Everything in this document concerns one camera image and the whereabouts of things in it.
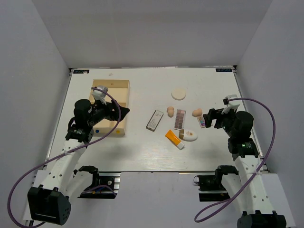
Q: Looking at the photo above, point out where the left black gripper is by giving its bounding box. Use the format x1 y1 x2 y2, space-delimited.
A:
88 96 130 126

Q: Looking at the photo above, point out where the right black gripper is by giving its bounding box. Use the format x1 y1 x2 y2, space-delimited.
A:
203 106 237 138

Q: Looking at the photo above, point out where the colourful small eyeshadow palette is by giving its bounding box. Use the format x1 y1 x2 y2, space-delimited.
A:
197 115 206 128

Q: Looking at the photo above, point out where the beige makeup sponge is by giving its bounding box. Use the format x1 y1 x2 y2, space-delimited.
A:
192 108 203 117
167 106 174 118

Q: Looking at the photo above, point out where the white oval sunscreen bottle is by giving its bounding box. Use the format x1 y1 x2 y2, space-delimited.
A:
179 129 198 142

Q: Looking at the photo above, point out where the grey palette box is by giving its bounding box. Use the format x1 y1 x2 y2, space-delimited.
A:
146 110 163 132

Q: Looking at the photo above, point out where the round cream powder puff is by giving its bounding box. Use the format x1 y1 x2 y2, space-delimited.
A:
171 88 186 101

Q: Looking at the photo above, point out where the orange cream tube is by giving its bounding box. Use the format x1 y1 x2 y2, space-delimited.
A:
165 130 184 150

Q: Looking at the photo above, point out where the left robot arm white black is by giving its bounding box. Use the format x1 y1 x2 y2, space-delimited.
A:
28 99 130 225

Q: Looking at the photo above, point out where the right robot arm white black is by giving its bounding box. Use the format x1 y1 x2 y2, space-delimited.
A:
203 109 287 228

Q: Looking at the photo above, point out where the wooden organizer tray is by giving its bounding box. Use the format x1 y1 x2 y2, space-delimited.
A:
92 79 130 136

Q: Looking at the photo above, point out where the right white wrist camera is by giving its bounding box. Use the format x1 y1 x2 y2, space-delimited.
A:
222 95 240 114

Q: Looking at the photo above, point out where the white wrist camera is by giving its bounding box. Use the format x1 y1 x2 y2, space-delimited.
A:
222 95 240 114
92 85 108 104

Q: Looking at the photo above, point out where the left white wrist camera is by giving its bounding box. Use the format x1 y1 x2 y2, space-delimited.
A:
92 85 108 104

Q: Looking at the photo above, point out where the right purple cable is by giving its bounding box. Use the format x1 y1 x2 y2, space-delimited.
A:
194 97 276 223

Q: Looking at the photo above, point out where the purple cable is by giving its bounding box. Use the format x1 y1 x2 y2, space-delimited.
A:
194 97 276 223
7 87 123 226

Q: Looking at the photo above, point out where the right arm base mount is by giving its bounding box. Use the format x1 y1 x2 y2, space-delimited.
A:
193 165 238 202

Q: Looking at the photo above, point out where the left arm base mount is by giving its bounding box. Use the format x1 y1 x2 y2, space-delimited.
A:
74 166 121 199

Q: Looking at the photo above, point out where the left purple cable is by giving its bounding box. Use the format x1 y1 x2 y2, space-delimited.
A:
7 87 123 226

